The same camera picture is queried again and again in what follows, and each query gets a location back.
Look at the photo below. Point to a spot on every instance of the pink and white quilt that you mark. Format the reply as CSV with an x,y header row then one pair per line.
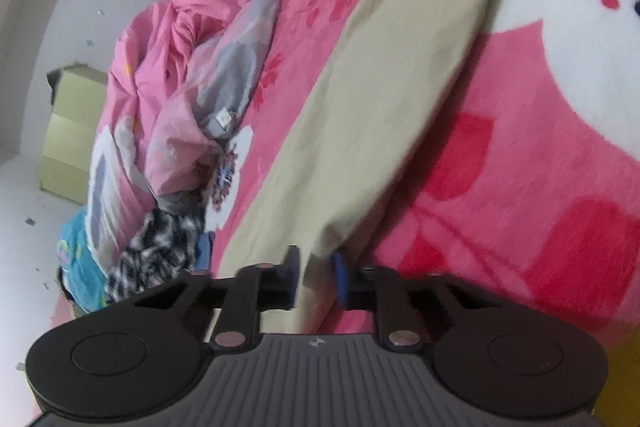
x,y
160,32

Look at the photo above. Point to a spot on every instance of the khaki pants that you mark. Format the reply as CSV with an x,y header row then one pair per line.
x,y
375,107

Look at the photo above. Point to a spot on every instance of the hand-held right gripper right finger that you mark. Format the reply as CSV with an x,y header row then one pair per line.
x,y
341,277

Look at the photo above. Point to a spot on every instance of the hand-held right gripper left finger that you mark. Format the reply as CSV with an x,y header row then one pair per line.
x,y
290,267

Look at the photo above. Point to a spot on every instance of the pale yellow wardrobe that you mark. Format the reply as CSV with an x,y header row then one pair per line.
x,y
70,142

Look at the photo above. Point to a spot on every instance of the teal printed blanket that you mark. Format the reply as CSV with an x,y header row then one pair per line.
x,y
82,267

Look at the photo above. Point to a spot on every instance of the plaid shirt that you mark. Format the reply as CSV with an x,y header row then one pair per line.
x,y
150,247

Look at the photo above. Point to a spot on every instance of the pink floral blanket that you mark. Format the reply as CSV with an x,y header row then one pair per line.
x,y
525,167

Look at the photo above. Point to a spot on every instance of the blue denim garment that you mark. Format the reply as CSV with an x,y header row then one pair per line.
x,y
202,252

